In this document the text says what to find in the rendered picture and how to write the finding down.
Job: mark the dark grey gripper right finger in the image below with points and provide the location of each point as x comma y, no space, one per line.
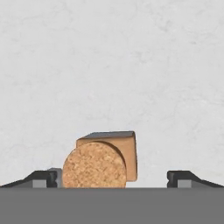
180,178

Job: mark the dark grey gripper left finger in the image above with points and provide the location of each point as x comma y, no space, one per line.
43,178

